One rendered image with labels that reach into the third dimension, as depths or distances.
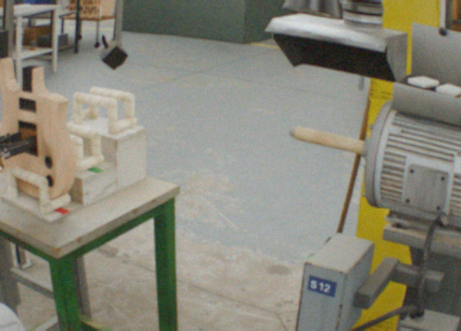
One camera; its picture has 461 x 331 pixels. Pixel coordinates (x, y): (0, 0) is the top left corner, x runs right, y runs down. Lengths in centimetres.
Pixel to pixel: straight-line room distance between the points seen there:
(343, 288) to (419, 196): 26
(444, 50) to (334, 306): 64
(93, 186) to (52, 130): 26
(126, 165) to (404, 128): 99
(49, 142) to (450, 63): 111
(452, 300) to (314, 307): 37
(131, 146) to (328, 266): 98
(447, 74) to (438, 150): 22
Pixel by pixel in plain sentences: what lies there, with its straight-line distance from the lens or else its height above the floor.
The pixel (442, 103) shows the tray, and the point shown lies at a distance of 140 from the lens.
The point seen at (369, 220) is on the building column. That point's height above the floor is 66.
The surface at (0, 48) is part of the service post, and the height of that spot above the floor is 123.
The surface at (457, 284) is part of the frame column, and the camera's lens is 150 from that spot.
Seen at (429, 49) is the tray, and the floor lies 151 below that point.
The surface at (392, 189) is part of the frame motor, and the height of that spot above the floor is 121.
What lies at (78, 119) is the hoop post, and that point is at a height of 112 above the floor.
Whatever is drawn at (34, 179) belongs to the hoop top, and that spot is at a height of 104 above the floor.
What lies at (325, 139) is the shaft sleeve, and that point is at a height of 125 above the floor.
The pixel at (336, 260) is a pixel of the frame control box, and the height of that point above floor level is 112.
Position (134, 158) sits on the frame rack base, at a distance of 213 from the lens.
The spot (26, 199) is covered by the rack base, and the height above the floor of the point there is 94.
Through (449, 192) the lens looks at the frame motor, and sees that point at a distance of 139.
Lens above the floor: 174
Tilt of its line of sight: 20 degrees down
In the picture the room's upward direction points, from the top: 2 degrees clockwise
